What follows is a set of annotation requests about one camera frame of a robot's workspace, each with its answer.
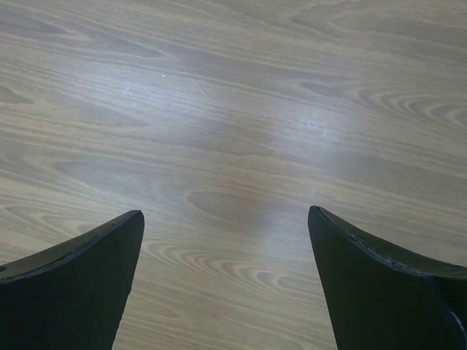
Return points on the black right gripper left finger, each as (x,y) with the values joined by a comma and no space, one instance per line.
(72,295)

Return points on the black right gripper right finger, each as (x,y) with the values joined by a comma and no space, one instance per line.
(382,296)

